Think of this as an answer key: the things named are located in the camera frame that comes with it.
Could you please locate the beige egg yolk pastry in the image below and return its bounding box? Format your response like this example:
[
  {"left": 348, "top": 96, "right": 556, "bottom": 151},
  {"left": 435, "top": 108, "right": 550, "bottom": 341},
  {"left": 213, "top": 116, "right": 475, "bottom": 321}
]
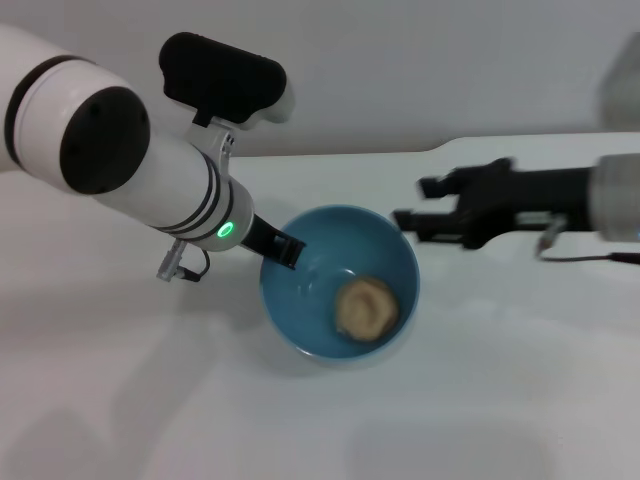
[{"left": 333, "top": 277, "right": 401, "bottom": 342}]

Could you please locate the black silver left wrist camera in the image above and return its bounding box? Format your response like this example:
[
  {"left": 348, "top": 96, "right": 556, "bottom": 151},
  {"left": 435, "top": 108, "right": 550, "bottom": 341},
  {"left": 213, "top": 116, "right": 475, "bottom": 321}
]
[{"left": 158, "top": 31, "right": 297, "bottom": 127}]

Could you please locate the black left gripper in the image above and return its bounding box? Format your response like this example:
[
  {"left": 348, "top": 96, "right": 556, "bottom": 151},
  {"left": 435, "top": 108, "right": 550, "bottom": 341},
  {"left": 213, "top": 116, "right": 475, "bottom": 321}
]
[{"left": 241, "top": 211, "right": 308, "bottom": 271}]

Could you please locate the left arm connector cable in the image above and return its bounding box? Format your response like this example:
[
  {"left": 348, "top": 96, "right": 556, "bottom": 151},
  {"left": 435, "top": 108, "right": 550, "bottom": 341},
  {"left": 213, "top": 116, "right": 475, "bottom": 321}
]
[{"left": 156, "top": 238, "right": 210, "bottom": 284}]

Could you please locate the arm connector cable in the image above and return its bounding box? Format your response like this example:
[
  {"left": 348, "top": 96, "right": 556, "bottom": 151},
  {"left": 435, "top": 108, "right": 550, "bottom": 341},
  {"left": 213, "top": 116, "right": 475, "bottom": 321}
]
[
  {"left": 536, "top": 213, "right": 640, "bottom": 265},
  {"left": 156, "top": 238, "right": 210, "bottom": 284}
]

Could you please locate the blue bowl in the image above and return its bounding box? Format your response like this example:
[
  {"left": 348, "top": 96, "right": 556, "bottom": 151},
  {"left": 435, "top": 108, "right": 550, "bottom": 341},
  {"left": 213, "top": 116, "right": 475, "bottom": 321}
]
[{"left": 258, "top": 203, "right": 421, "bottom": 371}]

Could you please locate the right arm connector cable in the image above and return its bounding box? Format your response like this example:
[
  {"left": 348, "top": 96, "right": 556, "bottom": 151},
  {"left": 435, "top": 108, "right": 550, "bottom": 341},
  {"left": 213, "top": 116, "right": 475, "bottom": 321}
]
[{"left": 536, "top": 213, "right": 640, "bottom": 265}]

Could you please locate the white left camera bracket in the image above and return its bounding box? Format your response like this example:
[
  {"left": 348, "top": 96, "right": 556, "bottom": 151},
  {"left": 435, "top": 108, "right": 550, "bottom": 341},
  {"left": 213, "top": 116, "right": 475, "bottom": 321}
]
[{"left": 181, "top": 117, "right": 237, "bottom": 172}]

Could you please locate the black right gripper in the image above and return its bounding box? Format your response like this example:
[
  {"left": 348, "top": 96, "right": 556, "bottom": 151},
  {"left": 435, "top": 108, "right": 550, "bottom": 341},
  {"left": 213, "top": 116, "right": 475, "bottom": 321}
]
[{"left": 392, "top": 158, "right": 595, "bottom": 251}]

